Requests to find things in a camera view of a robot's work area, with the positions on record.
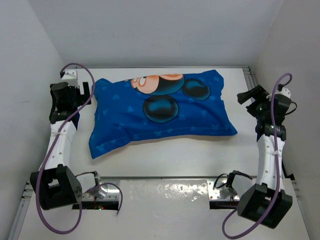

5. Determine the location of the yellow blue printed pillowcase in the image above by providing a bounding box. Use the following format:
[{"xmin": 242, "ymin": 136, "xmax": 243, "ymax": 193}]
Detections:
[{"xmin": 88, "ymin": 70, "xmax": 237, "ymax": 159}]

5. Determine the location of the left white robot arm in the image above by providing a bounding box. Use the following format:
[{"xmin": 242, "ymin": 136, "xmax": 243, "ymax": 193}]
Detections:
[{"xmin": 39, "ymin": 82, "xmax": 98, "ymax": 210}]

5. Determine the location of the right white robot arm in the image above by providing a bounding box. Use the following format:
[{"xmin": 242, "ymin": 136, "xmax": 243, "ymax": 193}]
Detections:
[{"xmin": 225, "ymin": 85, "xmax": 293, "ymax": 229}]

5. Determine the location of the white front cover board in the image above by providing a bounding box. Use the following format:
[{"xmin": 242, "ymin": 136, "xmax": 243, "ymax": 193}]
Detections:
[{"xmin": 17, "ymin": 177, "xmax": 311, "ymax": 240}]

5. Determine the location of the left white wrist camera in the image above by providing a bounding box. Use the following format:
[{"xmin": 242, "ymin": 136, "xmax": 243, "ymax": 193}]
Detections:
[{"xmin": 61, "ymin": 69, "xmax": 79, "ymax": 88}]

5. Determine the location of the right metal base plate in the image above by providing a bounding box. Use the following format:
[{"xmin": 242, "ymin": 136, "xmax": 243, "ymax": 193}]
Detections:
[{"xmin": 207, "ymin": 179, "xmax": 253, "ymax": 202}]

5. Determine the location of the metal base plate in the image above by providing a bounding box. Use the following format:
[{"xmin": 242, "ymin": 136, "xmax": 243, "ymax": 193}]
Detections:
[
  {"xmin": 81, "ymin": 179, "xmax": 120, "ymax": 201},
  {"xmin": 207, "ymin": 179, "xmax": 253, "ymax": 202}
]

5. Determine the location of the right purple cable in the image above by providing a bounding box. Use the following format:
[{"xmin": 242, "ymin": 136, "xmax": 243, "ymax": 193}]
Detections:
[{"xmin": 221, "ymin": 72, "xmax": 293, "ymax": 238}]

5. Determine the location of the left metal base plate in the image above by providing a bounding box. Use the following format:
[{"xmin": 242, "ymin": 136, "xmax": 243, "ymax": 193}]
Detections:
[{"xmin": 81, "ymin": 179, "xmax": 120, "ymax": 201}]

